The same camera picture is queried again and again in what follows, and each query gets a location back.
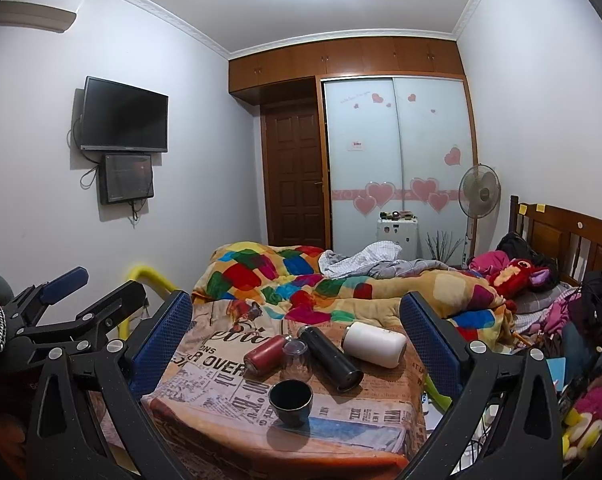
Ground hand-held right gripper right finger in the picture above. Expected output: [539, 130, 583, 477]
[398, 291, 568, 480]

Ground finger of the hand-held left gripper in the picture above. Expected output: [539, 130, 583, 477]
[11, 280, 149, 362]
[1, 266, 90, 335]

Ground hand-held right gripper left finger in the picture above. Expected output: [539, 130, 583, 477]
[24, 290, 195, 480]

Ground white bottle cup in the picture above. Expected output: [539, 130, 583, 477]
[342, 322, 408, 369]

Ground black thermos cup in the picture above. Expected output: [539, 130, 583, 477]
[297, 326, 365, 394]

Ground red bottle cup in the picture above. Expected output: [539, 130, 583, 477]
[243, 334, 288, 374]

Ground clear glass cup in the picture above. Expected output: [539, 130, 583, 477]
[281, 337, 313, 382]

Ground black ceramic cup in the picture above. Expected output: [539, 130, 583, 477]
[268, 379, 315, 429]

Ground yellow green tube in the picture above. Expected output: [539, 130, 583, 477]
[421, 375, 452, 409]

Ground newspaper print blanket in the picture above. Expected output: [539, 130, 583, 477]
[88, 299, 430, 480]

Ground dried twig bundle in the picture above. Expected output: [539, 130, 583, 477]
[425, 230, 464, 266]

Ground pink cloth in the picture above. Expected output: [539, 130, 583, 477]
[468, 251, 512, 275]

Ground grey checked cloth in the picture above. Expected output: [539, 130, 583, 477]
[318, 240, 462, 281]

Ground white appliance by wardrobe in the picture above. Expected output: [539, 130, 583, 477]
[377, 217, 421, 261]

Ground colourful patchwork quilt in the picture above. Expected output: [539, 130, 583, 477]
[191, 242, 518, 352]

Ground red plush toy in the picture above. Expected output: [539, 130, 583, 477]
[486, 257, 558, 302]

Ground purple checked pillow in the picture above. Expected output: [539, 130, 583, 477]
[512, 284, 578, 328]

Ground blue book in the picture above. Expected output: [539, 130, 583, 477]
[547, 357, 568, 392]

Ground black clothes pile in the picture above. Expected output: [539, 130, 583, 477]
[496, 232, 559, 272]

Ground orange patterned cloth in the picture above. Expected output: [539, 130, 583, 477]
[0, 400, 32, 480]

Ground standing fan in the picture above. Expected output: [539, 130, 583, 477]
[458, 164, 502, 267]

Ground wooden bed headboard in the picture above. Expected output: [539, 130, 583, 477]
[510, 196, 602, 287]

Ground yellow plush toy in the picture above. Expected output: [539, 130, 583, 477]
[562, 410, 602, 462]

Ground frosted sliding wardrobe doors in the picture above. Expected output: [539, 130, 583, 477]
[321, 76, 478, 262]

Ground brown wooden door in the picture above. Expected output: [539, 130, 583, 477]
[260, 102, 328, 250]

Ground white air conditioner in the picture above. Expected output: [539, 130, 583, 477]
[0, 0, 77, 34]

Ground wooden overhead cabinet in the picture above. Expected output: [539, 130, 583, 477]
[228, 36, 468, 107]

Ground yellow tube frame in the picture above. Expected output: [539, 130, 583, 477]
[117, 264, 178, 342]

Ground black television cable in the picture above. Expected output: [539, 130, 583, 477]
[70, 119, 103, 190]

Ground small black wall monitor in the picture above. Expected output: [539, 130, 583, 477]
[99, 154, 156, 206]

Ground black wall television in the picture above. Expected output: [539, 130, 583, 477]
[78, 76, 170, 154]

